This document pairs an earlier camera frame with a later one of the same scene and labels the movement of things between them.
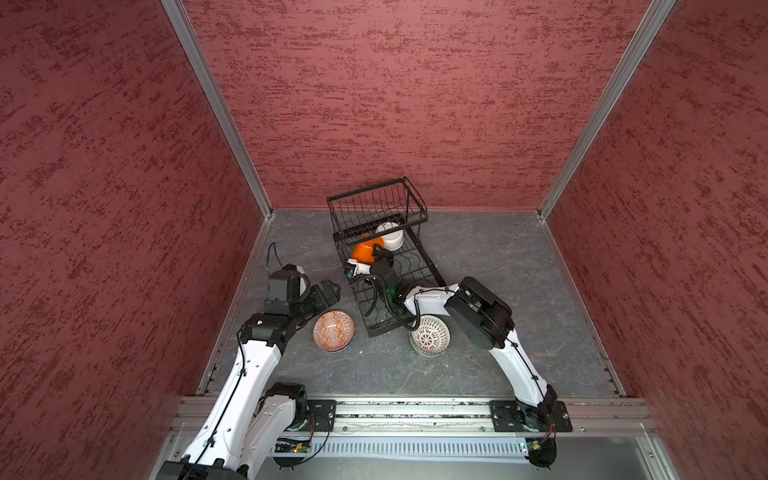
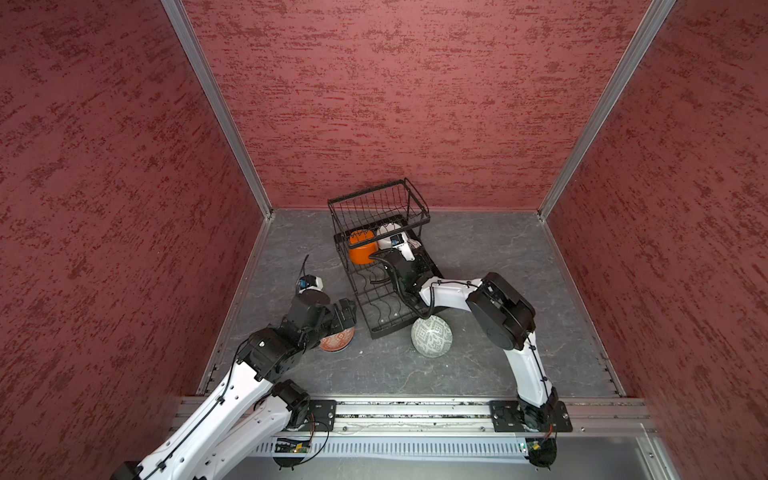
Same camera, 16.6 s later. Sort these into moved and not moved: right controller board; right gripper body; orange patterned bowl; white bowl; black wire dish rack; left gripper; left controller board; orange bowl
Moved: orange bowl; left gripper; right gripper body
Not moved: white bowl; right controller board; left controller board; orange patterned bowl; black wire dish rack
